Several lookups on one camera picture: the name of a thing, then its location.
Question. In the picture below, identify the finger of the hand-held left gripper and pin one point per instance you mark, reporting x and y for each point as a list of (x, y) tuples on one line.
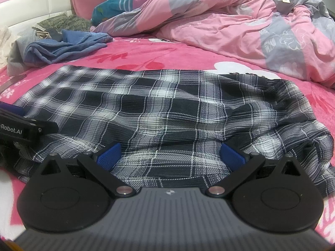
[(10, 109)]

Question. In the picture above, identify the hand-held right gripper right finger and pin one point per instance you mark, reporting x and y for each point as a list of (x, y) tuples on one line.
[(231, 157)]

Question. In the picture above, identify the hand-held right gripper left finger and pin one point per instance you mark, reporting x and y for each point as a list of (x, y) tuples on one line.
[(110, 155)]

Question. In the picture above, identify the black white plaid shirt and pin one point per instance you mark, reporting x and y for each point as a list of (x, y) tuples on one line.
[(170, 115)]

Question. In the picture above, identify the grey cloth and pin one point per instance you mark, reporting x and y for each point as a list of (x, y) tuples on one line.
[(18, 52)]

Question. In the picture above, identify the cream cloth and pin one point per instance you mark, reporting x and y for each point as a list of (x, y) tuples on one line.
[(5, 44)]

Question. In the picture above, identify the blue cloth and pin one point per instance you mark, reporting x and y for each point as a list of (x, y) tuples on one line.
[(68, 45)]

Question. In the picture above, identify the green patterned cloth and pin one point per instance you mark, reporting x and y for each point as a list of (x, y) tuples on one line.
[(65, 22)]

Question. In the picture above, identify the pink flower print blanket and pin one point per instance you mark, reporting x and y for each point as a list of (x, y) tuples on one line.
[(157, 55)]

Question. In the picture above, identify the pink white headboard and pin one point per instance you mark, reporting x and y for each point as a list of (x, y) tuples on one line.
[(34, 0)]

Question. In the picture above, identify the pink pillow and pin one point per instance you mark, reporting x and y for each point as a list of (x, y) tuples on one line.
[(86, 4)]

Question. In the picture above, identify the pink grey floral quilt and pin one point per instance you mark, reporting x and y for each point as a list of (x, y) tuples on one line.
[(235, 23)]

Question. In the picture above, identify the teal striped pillow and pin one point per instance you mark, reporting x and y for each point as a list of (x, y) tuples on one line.
[(115, 5)]

